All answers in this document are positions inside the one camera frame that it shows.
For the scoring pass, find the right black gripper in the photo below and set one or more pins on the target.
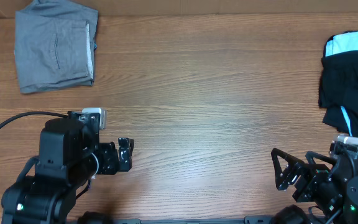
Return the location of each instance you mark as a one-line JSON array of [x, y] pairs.
[[311, 172]]

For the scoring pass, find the light blue garment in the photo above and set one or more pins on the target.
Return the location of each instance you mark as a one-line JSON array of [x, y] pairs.
[[341, 43]]

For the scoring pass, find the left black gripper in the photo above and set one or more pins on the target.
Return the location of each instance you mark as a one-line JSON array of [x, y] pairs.
[[111, 165]]

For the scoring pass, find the black garment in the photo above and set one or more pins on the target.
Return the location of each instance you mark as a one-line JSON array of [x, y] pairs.
[[338, 91]]

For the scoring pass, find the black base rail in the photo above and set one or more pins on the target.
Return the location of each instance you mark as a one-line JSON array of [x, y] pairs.
[[258, 219]]

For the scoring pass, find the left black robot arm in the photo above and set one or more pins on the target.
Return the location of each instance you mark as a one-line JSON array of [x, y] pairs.
[[70, 155]]

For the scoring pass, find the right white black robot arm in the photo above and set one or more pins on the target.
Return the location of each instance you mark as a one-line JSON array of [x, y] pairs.
[[348, 213]]

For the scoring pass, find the grey shorts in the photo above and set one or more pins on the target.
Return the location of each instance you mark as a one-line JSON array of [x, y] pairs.
[[54, 45]]

